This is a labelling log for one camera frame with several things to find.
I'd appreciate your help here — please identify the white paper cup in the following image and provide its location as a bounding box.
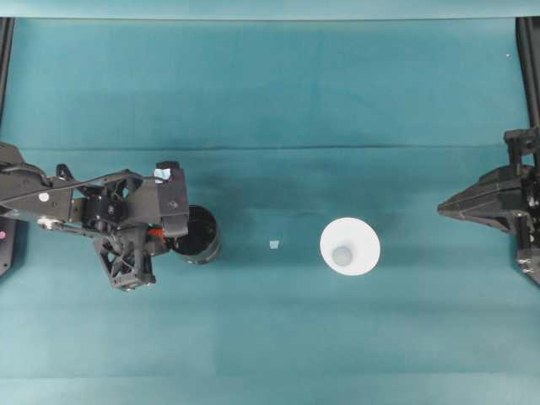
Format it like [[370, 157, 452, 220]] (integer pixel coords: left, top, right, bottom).
[[319, 215, 382, 278]]

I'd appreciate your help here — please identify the blue-green table cloth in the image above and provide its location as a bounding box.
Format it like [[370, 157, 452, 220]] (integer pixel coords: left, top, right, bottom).
[[0, 0, 540, 405]]

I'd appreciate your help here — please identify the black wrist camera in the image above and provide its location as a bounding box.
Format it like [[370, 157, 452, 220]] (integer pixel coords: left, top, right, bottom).
[[126, 159, 190, 240]]

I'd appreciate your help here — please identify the thin black camera cable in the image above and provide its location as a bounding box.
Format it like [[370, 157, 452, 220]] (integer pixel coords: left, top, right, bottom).
[[0, 168, 164, 210]]

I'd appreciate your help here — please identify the black frame rail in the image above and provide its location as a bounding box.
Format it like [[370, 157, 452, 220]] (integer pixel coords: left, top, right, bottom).
[[0, 17, 16, 132], [515, 17, 540, 127]]

